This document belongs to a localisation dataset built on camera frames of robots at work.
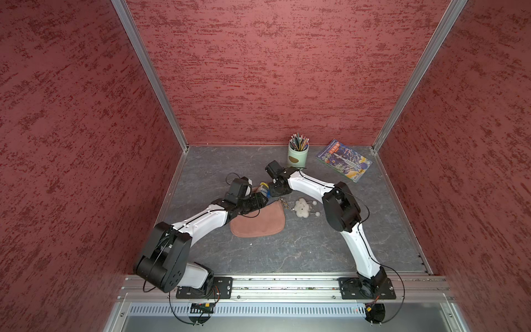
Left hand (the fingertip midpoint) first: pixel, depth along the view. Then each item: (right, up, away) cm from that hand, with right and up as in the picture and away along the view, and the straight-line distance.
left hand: (263, 205), depth 88 cm
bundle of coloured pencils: (+18, +29, +15) cm, 37 cm away
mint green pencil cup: (+17, +21, +15) cm, 31 cm away
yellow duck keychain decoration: (+1, +6, +8) cm, 10 cm away
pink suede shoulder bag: (+2, -7, +2) cm, 8 cm away
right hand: (+7, +3, +13) cm, 15 cm away
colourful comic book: (+46, +20, +26) cm, 56 cm away
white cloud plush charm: (+18, -2, +4) cm, 18 cm away
